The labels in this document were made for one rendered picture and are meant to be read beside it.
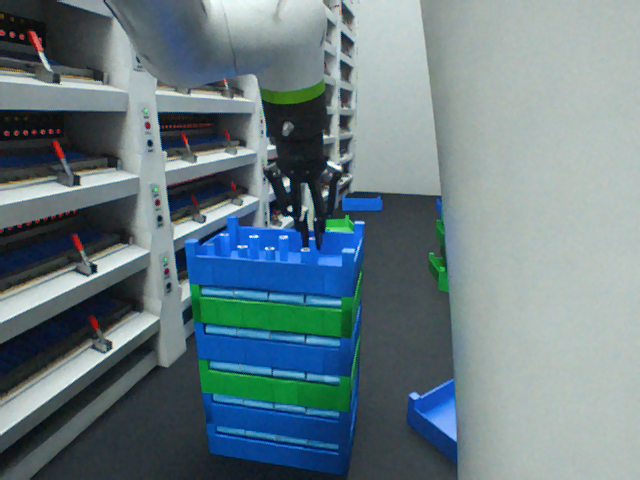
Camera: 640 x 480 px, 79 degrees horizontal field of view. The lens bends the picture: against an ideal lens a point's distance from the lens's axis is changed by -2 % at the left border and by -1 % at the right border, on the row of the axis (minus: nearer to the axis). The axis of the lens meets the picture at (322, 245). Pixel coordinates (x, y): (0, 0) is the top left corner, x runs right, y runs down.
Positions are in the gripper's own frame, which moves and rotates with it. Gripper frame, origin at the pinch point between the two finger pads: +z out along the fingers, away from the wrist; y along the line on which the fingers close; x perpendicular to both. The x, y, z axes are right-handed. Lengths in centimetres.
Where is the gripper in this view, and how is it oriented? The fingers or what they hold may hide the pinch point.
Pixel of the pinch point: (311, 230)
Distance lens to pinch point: 72.8
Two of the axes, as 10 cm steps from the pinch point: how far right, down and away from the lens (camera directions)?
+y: 9.8, 0.5, -1.8
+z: 0.8, 7.3, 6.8
